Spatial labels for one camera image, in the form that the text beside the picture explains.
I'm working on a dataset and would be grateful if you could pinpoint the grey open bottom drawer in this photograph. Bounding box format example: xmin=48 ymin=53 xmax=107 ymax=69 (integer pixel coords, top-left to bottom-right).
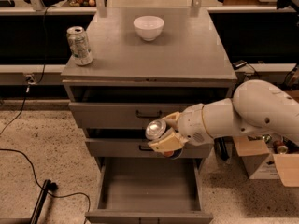
xmin=86 ymin=158 xmax=213 ymax=224

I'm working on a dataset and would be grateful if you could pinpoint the blue pepsi can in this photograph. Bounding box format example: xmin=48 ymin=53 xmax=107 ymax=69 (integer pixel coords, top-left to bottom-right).
xmin=145 ymin=119 xmax=182 ymax=159

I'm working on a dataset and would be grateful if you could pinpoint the grey top drawer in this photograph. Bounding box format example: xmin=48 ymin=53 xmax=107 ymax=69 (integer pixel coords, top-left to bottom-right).
xmin=69 ymin=102 xmax=188 ymax=130

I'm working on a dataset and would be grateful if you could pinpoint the black floor cable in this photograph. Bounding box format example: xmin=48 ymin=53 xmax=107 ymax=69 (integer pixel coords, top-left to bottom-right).
xmin=0 ymin=7 xmax=92 ymax=213

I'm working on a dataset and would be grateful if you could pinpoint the small black device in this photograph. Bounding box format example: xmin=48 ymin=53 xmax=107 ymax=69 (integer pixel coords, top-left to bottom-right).
xmin=233 ymin=60 xmax=247 ymax=70

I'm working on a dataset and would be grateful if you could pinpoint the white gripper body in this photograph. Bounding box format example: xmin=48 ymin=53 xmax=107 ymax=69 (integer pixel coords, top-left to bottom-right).
xmin=177 ymin=104 xmax=213 ymax=146

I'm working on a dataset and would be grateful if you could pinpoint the white ceramic bowl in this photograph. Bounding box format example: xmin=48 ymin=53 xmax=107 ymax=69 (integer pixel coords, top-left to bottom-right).
xmin=134 ymin=16 xmax=164 ymax=41

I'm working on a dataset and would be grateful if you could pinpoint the green white soda can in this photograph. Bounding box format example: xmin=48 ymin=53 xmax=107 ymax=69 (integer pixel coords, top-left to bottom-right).
xmin=66 ymin=26 xmax=93 ymax=66

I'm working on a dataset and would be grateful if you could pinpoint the black metal floor bar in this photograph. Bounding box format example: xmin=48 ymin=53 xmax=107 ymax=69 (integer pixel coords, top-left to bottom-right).
xmin=30 ymin=179 xmax=58 ymax=224

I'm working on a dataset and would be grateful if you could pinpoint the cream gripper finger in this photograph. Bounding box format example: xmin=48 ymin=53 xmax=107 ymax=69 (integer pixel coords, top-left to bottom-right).
xmin=149 ymin=128 xmax=188 ymax=153
xmin=163 ymin=112 xmax=180 ymax=130

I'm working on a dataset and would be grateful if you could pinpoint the brown can in box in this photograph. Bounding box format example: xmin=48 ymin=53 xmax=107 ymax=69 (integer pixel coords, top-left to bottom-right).
xmin=273 ymin=141 xmax=289 ymax=154

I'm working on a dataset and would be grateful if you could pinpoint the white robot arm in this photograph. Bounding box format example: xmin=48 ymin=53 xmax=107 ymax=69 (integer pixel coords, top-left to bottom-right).
xmin=145 ymin=79 xmax=299 ymax=156

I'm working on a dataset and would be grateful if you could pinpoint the open cardboard box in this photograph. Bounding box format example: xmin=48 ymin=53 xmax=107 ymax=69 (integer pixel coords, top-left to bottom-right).
xmin=232 ymin=89 xmax=299 ymax=188

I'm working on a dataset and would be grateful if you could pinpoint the grey drawer cabinet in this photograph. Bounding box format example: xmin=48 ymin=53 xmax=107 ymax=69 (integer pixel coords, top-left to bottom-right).
xmin=60 ymin=7 xmax=238 ymax=224

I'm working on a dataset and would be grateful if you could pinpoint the grey middle drawer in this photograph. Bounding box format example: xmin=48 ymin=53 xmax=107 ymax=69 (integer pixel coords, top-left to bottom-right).
xmin=85 ymin=138 xmax=212 ymax=158

